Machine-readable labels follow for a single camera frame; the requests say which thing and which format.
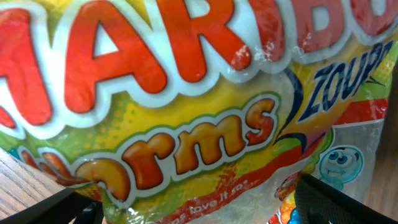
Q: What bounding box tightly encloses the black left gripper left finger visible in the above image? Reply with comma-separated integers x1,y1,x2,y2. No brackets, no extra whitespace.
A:
1,189,104,224

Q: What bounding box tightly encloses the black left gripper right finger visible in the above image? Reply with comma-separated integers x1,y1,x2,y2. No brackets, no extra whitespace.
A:
295,174,397,224

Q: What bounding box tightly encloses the Haribo gummy worms bag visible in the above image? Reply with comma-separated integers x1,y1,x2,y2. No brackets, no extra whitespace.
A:
1,0,397,223

